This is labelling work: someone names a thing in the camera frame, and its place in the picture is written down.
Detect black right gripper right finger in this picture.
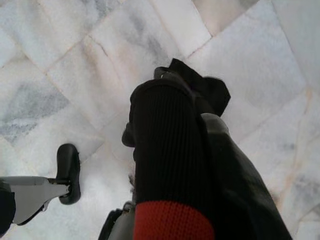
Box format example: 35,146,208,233
168,58,293,240

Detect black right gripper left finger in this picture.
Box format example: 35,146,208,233
121,66,216,240

